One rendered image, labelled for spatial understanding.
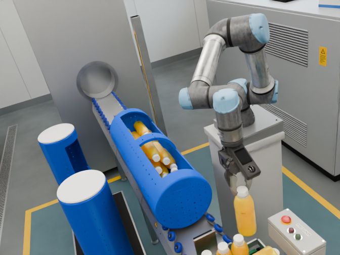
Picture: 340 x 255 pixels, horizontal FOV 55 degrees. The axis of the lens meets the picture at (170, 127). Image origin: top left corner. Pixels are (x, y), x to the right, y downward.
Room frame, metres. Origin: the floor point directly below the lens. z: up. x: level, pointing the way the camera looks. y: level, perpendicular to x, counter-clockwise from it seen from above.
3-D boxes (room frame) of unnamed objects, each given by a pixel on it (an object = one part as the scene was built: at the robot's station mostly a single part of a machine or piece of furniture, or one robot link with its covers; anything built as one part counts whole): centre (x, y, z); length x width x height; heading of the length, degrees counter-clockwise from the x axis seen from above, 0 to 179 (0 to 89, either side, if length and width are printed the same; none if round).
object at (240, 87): (0.95, -0.21, 1.64); 0.11 x 0.11 x 0.08; 63
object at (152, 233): (1.93, 0.33, 0.31); 0.06 x 0.06 x 0.63; 17
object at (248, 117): (1.52, -0.38, 1.25); 0.15 x 0.15 x 0.10
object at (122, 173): (2.87, 0.61, 0.31); 0.06 x 0.06 x 0.63; 17
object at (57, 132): (2.24, 0.86, 1.03); 0.28 x 0.28 x 0.01
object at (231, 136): (0.85, -0.18, 1.57); 0.08 x 0.08 x 0.05
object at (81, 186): (1.50, 0.56, 1.03); 0.28 x 0.28 x 0.01
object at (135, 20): (2.47, 0.07, 0.85); 0.06 x 0.06 x 1.70; 17
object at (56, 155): (2.24, 0.86, 0.59); 0.28 x 0.28 x 0.88
